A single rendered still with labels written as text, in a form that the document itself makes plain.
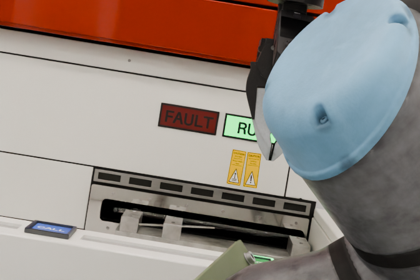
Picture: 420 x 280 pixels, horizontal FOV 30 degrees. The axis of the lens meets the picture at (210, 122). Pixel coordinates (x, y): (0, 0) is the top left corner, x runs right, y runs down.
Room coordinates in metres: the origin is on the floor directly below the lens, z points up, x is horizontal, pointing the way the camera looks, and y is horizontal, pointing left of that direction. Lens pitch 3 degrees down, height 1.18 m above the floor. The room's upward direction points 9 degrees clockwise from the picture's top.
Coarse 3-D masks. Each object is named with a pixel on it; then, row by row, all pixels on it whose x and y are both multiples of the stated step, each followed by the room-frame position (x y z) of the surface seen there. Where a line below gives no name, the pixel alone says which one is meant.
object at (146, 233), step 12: (144, 228) 1.50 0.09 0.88; (156, 240) 1.44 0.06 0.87; (168, 240) 1.44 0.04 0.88; (180, 240) 1.45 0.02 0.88; (192, 240) 1.47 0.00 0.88; (204, 240) 1.48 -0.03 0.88; (216, 240) 1.50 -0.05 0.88; (228, 240) 1.52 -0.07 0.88; (252, 252) 1.44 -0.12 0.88; (264, 252) 1.46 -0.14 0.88; (276, 252) 1.48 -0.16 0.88
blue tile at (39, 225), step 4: (36, 224) 1.00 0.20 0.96; (40, 224) 1.00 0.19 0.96; (44, 224) 1.00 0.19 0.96; (36, 228) 0.97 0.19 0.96; (40, 228) 0.98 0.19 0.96; (44, 228) 0.98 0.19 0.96; (48, 228) 0.99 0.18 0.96; (52, 228) 0.99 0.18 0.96; (56, 228) 0.99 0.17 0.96; (60, 228) 1.00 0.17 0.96; (64, 228) 1.00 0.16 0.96; (68, 228) 1.00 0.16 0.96; (64, 232) 0.98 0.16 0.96
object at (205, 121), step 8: (168, 112) 1.56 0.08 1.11; (176, 112) 1.56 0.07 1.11; (184, 112) 1.56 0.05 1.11; (192, 112) 1.56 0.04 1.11; (200, 112) 1.56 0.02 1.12; (208, 112) 1.56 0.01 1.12; (168, 120) 1.56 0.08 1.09; (176, 120) 1.56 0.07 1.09; (184, 120) 1.56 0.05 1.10; (192, 120) 1.56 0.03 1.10; (200, 120) 1.56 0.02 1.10; (208, 120) 1.56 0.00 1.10; (184, 128) 1.56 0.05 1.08; (192, 128) 1.56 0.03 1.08; (200, 128) 1.56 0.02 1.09; (208, 128) 1.56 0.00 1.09
